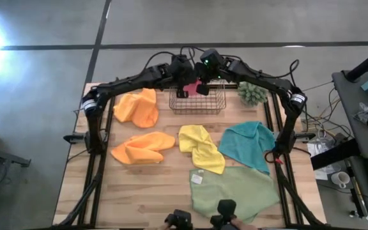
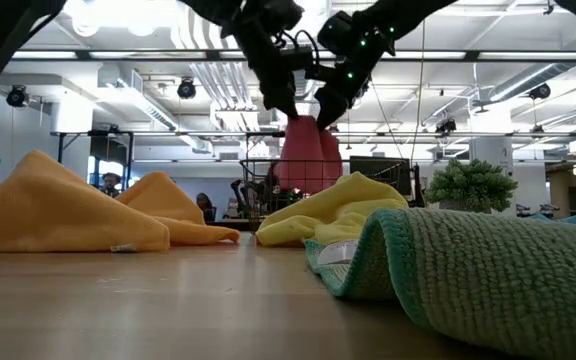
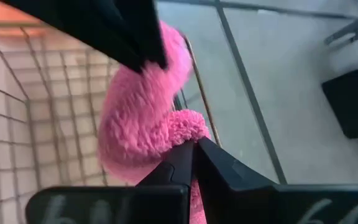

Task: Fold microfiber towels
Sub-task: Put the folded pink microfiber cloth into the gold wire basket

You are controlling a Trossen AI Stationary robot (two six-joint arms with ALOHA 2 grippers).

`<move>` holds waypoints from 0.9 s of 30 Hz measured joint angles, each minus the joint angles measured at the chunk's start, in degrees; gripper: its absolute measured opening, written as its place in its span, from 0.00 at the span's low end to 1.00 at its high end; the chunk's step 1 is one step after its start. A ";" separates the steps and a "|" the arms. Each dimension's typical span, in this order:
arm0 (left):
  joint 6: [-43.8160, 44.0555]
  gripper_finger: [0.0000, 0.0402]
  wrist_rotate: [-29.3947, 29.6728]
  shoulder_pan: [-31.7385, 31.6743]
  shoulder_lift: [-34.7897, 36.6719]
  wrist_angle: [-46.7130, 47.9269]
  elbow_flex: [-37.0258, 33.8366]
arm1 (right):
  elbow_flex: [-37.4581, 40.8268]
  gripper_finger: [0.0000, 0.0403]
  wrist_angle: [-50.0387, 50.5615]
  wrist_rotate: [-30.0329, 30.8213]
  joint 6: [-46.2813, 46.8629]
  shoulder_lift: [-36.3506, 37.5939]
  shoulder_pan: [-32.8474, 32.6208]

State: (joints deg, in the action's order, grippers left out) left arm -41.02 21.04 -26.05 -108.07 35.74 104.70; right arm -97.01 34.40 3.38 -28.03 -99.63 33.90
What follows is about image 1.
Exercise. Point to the dark metal stand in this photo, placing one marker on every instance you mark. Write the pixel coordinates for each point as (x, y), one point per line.
(11, 159)

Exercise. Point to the green microfiber towel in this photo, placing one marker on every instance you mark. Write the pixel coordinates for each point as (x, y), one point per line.
(235, 191)

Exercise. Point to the orange microfiber towel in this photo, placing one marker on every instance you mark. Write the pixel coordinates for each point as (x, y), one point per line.
(142, 150)
(139, 110)

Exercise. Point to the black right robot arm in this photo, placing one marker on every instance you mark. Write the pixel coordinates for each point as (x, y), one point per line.
(267, 80)

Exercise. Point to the black aluminium table frame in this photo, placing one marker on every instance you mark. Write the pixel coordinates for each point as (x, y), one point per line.
(231, 86)

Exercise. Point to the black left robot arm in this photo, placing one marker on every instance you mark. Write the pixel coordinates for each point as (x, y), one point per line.
(123, 83)

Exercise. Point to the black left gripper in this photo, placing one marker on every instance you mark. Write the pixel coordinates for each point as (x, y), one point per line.
(186, 76)

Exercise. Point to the white papers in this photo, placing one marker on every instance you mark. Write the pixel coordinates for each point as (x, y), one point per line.
(323, 174)

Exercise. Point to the green potted artificial plant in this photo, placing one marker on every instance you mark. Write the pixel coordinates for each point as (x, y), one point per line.
(252, 93)

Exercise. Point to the black desk crossbar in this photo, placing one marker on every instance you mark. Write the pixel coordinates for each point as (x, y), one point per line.
(334, 155)

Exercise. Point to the white mug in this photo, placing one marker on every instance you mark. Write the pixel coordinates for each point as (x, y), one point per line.
(340, 179)

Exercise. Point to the yellow microfiber towel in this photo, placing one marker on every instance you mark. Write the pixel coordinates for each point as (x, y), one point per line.
(203, 150)

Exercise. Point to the teal microfiber towel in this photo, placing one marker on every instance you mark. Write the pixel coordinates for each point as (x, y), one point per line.
(244, 147)

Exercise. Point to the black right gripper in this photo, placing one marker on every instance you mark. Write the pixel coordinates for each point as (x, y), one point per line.
(204, 76)

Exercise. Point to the person's hand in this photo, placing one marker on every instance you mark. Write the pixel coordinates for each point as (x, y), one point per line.
(244, 225)

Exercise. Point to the pink microfiber towel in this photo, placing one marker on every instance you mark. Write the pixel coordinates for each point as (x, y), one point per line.
(192, 89)

